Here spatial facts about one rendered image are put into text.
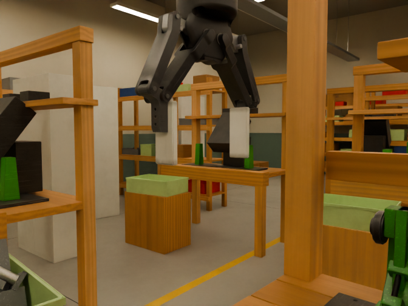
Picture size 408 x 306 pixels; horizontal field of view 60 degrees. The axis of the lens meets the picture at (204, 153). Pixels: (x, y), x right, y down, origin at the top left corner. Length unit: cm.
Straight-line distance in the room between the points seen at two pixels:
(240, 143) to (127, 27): 873
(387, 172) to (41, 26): 737
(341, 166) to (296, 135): 17
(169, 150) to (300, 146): 76
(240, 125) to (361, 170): 69
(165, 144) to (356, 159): 82
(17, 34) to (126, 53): 253
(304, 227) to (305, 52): 53
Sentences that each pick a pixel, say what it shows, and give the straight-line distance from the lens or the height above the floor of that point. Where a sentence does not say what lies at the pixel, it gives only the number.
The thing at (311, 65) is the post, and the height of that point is 153.
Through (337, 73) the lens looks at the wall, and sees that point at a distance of 1135.
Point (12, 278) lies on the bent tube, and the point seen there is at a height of 95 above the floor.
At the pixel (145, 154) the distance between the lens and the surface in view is 693.
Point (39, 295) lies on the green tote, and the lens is 105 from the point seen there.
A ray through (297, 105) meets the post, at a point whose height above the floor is 142.
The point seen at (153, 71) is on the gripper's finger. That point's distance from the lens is 38.
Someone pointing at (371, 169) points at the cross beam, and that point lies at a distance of 113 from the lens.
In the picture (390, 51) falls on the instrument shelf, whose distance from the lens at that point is 91.
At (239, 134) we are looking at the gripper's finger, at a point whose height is 133.
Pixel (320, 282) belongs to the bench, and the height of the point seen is 88.
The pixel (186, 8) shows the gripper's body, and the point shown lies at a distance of 44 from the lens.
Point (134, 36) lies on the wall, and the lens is 926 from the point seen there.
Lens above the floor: 134
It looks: 4 degrees down
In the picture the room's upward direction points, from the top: straight up
